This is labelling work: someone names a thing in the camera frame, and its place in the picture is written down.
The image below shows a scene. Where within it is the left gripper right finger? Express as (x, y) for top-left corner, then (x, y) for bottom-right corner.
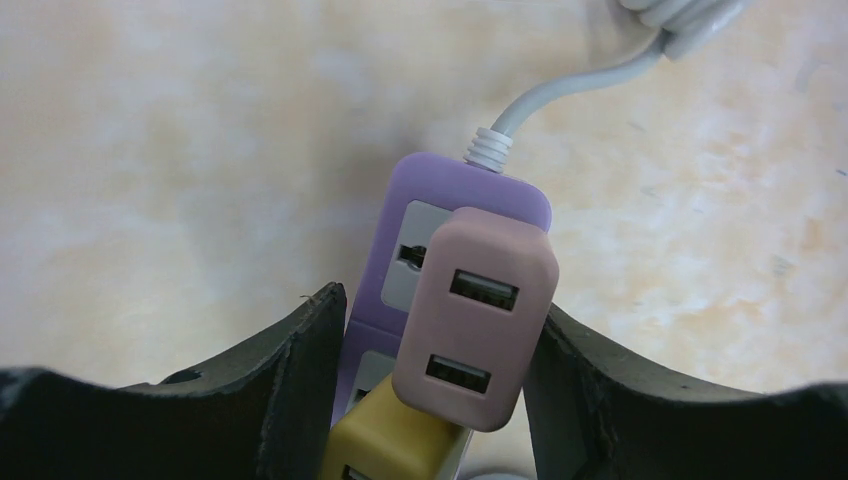
(524, 307), (847, 479)

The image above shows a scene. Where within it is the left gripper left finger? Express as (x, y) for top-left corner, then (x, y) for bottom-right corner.
(1, 282), (346, 479)

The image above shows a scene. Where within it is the yellow plug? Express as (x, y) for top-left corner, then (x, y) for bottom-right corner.
(317, 376), (471, 480)

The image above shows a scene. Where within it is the pink plug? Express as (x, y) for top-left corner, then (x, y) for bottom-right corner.
(392, 207), (559, 432)

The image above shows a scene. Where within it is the purple power strip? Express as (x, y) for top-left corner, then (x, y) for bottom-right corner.
(331, 153), (552, 422)

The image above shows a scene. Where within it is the grey coiled cable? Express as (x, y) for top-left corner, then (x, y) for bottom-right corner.
(462, 0), (757, 175)

